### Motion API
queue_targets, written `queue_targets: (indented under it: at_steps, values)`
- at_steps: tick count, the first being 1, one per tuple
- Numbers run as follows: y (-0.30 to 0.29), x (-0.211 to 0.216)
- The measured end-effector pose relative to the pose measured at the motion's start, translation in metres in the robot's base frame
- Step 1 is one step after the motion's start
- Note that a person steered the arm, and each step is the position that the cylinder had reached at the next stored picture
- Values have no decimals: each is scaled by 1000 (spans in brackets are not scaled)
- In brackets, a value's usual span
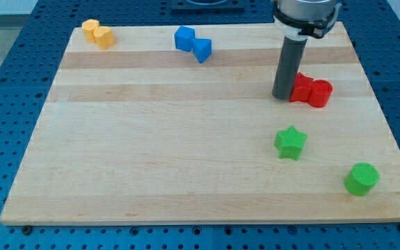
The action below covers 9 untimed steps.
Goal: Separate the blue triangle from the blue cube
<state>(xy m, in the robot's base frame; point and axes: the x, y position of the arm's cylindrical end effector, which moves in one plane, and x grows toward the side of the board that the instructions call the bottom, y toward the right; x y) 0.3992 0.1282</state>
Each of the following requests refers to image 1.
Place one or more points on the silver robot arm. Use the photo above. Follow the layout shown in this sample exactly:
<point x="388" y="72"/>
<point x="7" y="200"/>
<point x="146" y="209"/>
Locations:
<point x="301" y="19"/>

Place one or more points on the blue triangle block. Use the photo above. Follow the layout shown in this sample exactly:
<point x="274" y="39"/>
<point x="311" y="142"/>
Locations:
<point x="202" y="48"/>

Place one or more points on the blue cube block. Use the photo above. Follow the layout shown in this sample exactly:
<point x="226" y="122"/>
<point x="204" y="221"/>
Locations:
<point x="183" y="38"/>

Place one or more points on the wooden board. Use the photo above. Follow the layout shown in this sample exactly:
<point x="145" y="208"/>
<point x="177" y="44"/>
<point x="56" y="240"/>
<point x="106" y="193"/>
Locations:
<point x="143" y="134"/>

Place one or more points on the green star block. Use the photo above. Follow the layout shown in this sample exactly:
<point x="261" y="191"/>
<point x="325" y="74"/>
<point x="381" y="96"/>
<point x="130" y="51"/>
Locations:
<point x="290" y="143"/>

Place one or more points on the red star block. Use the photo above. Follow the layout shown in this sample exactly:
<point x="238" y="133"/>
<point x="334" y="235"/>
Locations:
<point x="301" y="88"/>

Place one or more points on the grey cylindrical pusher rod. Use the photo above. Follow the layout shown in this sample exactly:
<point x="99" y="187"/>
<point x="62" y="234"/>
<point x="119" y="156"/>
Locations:
<point x="288" y="66"/>

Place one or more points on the red cylinder block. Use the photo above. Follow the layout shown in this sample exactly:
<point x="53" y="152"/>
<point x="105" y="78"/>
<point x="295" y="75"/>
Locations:
<point x="320" y="93"/>

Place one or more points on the yellow block right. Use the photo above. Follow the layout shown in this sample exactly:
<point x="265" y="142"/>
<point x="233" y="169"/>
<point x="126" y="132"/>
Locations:
<point x="104" y="37"/>

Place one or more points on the yellow block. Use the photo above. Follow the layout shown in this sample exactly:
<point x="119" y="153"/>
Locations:
<point x="88" y="28"/>
<point x="104" y="37"/>

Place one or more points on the yellow block left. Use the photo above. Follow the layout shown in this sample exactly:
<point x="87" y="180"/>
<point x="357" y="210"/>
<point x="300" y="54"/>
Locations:
<point x="88" y="28"/>

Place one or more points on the green cylinder block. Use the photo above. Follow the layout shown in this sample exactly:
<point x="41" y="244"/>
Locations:
<point x="361" y="179"/>

